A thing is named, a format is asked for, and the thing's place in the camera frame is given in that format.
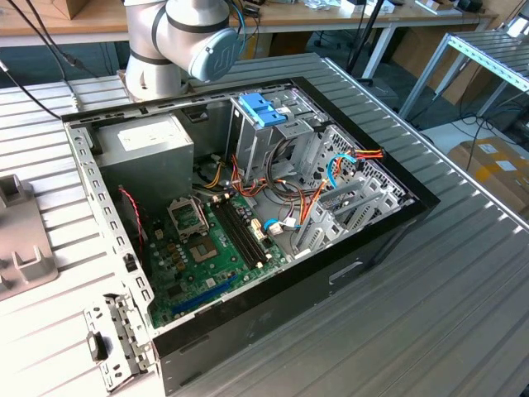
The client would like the green motherboard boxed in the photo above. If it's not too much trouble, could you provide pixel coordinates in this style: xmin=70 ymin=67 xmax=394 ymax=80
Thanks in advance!
xmin=142 ymin=192 xmax=290 ymax=330

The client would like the red orange wire bundle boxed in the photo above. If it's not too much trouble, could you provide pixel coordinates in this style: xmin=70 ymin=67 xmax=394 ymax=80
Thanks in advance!
xmin=229 ymin=155 xmax=272 ymax=200

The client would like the grey metal disk bay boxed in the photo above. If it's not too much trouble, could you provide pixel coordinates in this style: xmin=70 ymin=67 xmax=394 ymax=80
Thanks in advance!
xmin=291 ymin=173 xmax=416 ymax=261

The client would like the red yellow power wire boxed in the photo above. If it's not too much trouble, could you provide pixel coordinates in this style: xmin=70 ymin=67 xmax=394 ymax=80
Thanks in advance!
xmin=350 ymin=148 xmax=386 ymax=171

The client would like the brown cardboard sheet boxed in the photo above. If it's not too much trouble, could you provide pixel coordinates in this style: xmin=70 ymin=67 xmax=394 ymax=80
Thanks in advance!
xmin=390 ymin=26 xmax=503 ymax=107

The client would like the pale blue flat wire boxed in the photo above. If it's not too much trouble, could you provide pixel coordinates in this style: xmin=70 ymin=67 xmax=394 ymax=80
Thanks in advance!
xmin=262 ymin=218 xmax=299 ymax=237

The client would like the grey metal drive cage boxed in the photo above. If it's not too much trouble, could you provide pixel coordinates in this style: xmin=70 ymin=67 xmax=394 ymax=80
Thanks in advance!
xmin=225 ymin=88 xmax=328 ymax=187

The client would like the small brown cardboard box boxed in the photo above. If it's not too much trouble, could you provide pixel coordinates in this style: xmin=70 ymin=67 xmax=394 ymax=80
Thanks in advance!
xmin=39 ymin=0 xmax=90 ymax=21

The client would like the aluminium slat table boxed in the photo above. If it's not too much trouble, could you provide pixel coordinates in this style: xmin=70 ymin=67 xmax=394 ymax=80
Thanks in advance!
xmin=398 ymin=31 xmax=529 ymax=121

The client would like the red black twisted wire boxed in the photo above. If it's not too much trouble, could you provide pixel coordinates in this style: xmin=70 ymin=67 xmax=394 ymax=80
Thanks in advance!
xmin=118 ymin=185 xmax=149 ymax=246

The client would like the grey power supply unit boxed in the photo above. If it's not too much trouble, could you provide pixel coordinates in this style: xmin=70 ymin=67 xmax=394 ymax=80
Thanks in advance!
xmin=95 ymin=112 xmax=195 ymax=208

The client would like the blue expansion slot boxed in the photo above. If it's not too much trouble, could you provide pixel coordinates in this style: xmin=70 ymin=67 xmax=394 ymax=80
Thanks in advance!
xmin=171 ymin=275 xmax=240 ymax=316

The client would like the black RAM slot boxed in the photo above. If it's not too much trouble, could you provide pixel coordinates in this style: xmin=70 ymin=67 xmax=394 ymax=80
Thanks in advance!
xmin=222 ymin=199 xmax=264 ymax=265
xmin=227 ymin=198 xmax=269 ymax=263
xmin=217 ymin=201 xmax=260 ymax=268
xmin=212 ymin=202 xmax=255 ymax=270

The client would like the grey parts rack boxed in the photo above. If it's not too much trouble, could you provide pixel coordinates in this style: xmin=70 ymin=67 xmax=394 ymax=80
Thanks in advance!
xmin=0 ymin=173 xmax=59 ymax=301

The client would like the flat labelled cardboard box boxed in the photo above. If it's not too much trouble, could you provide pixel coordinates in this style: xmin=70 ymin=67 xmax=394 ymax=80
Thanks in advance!
xmin=448 ymin=138 xmax=529 ymax=216

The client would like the black open PC case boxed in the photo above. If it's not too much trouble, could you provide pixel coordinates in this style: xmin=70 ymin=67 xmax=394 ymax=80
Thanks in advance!
xmin=60 ymin=76 xmax=441 ymax=397

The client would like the yellow wire bundle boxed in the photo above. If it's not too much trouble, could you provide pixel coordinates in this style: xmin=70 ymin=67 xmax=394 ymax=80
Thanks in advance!
xmin=204 ymin=161 xmax=227 ymax=189

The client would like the CPU socket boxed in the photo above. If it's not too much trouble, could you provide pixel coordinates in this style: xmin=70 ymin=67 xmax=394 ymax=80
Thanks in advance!
xmin=188 ymin=236 xmax=219 ymax=266

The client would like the metal socket cover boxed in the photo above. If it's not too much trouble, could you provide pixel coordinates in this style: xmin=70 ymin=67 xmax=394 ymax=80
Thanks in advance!
xmin=166 ymin=197 xmax=210 ymax=242

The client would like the wooden desk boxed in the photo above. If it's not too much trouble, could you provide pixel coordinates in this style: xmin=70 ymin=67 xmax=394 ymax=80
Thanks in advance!
xmin=0 ymin=0 xmax=499 ymax=79

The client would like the blue plastic drive latch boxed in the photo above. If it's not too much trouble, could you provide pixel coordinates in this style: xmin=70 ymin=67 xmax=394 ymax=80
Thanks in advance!
xmin=238 ymin=93 xmax=289 ymax=130

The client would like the grey round cable loop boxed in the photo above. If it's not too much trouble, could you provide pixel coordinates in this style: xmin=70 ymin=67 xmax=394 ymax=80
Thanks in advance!
xmin=266 ymin=138 xmax=309 ymax=202

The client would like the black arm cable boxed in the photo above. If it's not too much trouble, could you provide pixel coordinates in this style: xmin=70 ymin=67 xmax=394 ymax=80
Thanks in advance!
xmin=7 ymin=0 xmax=100 ymax=79

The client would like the blue SATA wire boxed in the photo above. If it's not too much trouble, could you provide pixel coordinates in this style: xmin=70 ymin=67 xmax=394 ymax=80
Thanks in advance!
xmin=324 ymin=152 xmax=357 ymax=190

